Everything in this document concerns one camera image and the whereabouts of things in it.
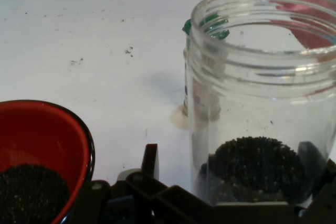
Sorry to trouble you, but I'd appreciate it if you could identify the clear plastic jar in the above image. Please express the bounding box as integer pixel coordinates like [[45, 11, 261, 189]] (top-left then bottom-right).
[[187, 0, 336, 206], [199, 136, 308, 201]]

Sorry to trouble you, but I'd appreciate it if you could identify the black seeds pile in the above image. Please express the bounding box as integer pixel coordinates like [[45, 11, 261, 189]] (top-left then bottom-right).
[[0, 164, 70, 224]]

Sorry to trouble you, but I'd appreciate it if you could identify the spice bottle with green cap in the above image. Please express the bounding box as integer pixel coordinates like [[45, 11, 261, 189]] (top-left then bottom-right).
[[182, 14, 231, 120]]

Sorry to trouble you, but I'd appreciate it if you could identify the red bowl with black rim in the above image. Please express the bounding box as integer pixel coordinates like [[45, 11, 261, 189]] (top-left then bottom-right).
[[0, 100, 96, 224]]

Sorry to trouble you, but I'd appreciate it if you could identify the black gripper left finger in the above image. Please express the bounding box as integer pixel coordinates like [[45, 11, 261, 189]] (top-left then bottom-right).
[[68, 144, 218, 224]]

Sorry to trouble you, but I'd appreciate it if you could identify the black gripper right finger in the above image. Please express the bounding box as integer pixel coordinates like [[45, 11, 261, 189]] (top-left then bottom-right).
[[298, 141, 336, 224]]

